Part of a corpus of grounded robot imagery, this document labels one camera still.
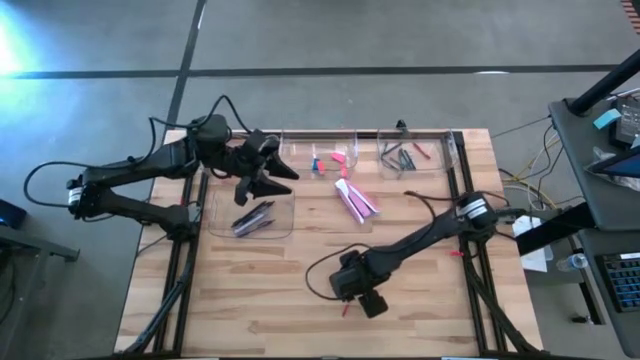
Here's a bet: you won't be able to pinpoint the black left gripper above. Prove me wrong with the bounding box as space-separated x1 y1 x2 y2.
230 129 300 206

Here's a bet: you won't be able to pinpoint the clear water bottle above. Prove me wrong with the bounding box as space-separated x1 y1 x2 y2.
555 252 589 273

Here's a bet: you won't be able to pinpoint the teal sticky pad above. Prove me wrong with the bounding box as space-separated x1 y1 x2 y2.
593 107 623 131

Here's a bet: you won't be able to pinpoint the dark laptop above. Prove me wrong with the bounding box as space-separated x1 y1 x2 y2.
584 145 640 180

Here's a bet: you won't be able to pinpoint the black pole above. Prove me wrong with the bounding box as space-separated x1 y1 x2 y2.
568 48 640 117

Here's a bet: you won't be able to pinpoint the black support bar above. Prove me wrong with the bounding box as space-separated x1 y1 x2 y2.
514 202 599 256

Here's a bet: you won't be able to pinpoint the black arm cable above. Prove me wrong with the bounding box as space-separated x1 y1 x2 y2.
23 116 159 209
305 243 361 301
189 94 251 134

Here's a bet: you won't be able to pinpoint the black floor cables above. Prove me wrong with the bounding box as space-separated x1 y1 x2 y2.
537 123 576 184

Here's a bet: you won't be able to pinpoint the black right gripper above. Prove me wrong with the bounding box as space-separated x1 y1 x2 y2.
329 259 389 319

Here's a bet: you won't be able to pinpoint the grey desk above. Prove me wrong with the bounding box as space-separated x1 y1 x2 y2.
577 227 640 359

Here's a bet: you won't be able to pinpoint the yellow cable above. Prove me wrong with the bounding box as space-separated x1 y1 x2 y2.
501 134 559 211

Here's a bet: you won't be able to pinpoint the black keyboard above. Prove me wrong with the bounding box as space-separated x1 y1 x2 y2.
601 251 640 314

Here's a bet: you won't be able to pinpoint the purple grey pen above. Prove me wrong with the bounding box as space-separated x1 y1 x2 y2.
234 212 277 235

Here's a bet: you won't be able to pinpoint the red striped mat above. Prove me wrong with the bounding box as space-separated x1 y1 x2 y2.
619 0 640 34

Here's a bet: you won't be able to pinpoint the grey side table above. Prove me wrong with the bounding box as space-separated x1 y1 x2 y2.
548 97 640 232

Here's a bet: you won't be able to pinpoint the black silver pen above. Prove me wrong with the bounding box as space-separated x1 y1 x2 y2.
232 203 276 231

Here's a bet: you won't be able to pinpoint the white paper sheet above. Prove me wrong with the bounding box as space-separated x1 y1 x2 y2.
511 215 555 274

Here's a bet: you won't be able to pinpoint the black device box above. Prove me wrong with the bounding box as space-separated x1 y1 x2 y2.
613 94 640 147

